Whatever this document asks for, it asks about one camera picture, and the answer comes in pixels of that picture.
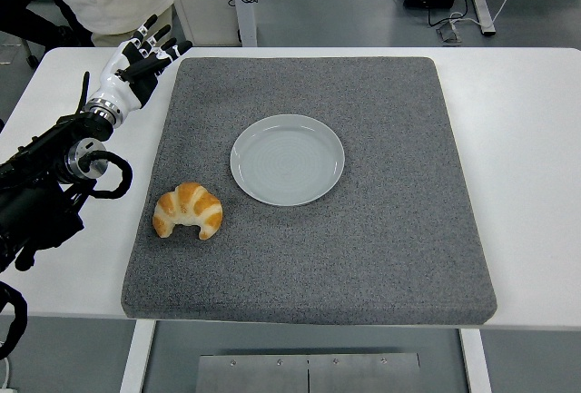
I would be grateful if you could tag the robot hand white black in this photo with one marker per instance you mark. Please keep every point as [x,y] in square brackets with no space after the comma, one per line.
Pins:
[115,86]

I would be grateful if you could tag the golden croissant bread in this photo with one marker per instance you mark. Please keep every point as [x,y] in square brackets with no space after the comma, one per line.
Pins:
[199,207]

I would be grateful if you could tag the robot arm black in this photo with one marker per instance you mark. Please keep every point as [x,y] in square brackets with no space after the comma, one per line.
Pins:
[36,175]

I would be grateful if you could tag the pale grey round plate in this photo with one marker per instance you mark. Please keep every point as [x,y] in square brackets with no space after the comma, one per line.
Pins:
[287,160]

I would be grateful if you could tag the grey metal plate with screws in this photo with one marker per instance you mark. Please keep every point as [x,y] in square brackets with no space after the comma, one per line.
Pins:
[254,375]

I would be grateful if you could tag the office chair with casters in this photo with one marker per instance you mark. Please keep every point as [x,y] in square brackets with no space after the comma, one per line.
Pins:
[28,52]

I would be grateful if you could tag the seated person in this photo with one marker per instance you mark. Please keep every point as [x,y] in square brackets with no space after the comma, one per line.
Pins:
[27,16]

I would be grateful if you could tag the white cabinet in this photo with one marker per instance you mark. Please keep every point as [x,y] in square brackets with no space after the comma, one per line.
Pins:
[204,7]

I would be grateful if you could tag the white table leg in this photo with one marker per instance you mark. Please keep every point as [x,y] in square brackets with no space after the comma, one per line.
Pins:
[136,361]
[476,366]

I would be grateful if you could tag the grey speckled mat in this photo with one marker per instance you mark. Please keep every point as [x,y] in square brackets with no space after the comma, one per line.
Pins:
[345,252]

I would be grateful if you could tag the clear grey floor adapter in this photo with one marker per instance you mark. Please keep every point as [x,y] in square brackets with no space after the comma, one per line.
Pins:
[449,33]

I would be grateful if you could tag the white table post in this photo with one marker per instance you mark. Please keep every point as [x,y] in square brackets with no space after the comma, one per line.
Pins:
[245,21]

